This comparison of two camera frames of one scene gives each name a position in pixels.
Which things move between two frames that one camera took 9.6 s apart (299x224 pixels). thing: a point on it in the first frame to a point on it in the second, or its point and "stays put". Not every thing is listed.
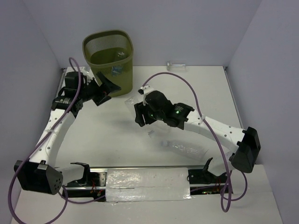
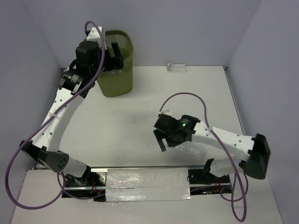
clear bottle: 175,67 stays put
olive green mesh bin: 110,52 stays put
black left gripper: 103,96 to 114,63
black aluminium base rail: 94,185 stays put
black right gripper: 140,108 to 159,135
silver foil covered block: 125,184 stays put
